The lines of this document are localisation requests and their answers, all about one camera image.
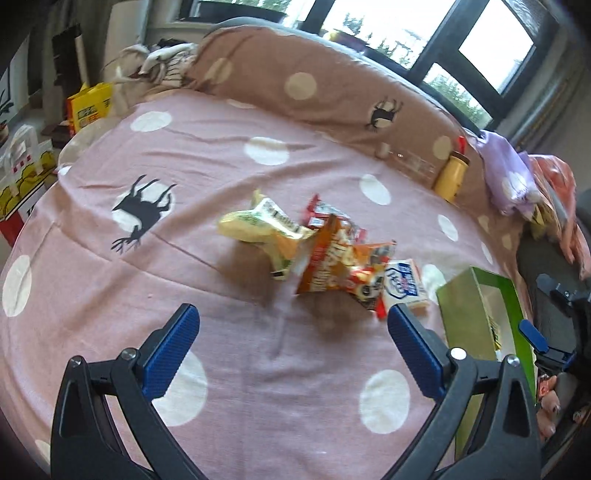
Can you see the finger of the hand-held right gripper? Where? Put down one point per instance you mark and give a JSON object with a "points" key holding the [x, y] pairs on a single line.
{"points": [[561, 290], [533, 334]]}

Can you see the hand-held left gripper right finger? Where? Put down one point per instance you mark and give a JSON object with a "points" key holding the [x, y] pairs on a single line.
{"points": [[415, 350]]}

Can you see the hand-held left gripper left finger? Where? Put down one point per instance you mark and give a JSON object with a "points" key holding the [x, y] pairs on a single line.
{"points": [[168, 350]]}

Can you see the cream packet red edge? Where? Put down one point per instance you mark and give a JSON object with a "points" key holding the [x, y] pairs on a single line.
{"points": [[404, 286]]}

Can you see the green cardboard box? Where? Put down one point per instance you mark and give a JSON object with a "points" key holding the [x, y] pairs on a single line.
{"points": [[466, 300]]}

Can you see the orange cartoon snack packet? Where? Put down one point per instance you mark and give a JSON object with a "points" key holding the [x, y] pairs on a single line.
{"points": [[328, 263]]}

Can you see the small yellow green corn packet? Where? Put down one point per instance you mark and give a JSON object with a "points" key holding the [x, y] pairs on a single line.
{"points": [[258, 221]]}

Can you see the red snack packet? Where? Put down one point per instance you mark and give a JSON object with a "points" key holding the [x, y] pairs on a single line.
{"points": [[323, 210]]}

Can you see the person's right hand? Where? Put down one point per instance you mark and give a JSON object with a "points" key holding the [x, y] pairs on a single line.
{"points": [[548, 406]]}

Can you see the dark grey chair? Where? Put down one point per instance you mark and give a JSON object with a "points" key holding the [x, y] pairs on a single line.
{"points": [[531, 258]]}

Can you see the yellow printed cloth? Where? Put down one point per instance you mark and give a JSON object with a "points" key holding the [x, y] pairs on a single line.
{"points": [[540, 219]]}

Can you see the pink orange cloth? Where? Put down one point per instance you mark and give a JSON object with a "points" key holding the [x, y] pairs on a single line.
{"points": [[558, 194]]}

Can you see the purple printed cloth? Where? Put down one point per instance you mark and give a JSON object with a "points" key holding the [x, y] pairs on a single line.
{"points": [[503, 166]]}

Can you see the yellow bottle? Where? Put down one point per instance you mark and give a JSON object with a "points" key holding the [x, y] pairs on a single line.
{"points": [[450, 177]]}

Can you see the clear plastic bottle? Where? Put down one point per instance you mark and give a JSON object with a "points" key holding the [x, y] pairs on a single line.
{"points": [[411, 161]]}

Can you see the pink polka dot bedsheet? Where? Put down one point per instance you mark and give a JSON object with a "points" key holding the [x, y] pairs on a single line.
{"points": [[207, 161]]}

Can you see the yellow paper bag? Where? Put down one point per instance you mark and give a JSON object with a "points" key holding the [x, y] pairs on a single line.
{"points": [[90, 108]]}

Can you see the brown polka dot bolster pillow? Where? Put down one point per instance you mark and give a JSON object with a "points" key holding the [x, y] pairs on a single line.
{"points": [[323, 92]]}

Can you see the white striped cloth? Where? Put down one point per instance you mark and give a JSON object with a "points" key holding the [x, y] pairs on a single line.
{"points": [[171, 64]]}

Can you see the white panel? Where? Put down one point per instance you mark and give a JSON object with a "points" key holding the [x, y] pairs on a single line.
{"points": [[129, 27]]}

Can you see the black window frame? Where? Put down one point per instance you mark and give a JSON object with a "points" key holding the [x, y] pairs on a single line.
{"points": [[429, 64]]}

